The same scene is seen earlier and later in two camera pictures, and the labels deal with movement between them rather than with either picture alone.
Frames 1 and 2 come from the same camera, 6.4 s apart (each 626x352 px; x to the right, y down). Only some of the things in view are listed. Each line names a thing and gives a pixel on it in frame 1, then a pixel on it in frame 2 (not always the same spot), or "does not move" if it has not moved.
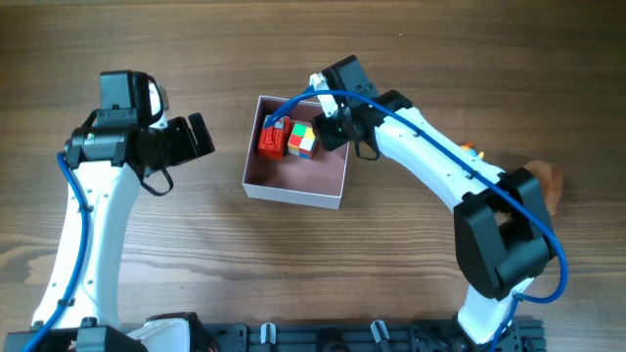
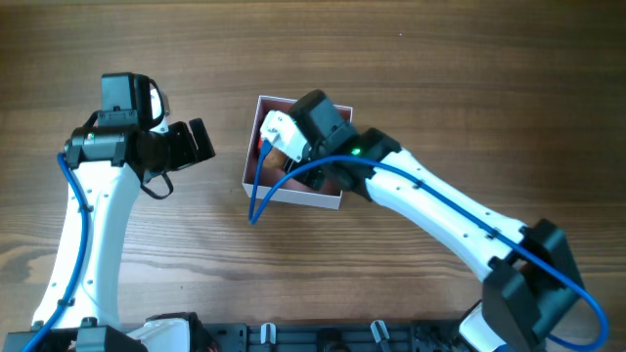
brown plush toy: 552,181 to 275,159
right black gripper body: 333,137 to 314,177
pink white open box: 317,182 does not move
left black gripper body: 177,144 does not move
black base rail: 527,334 does not move
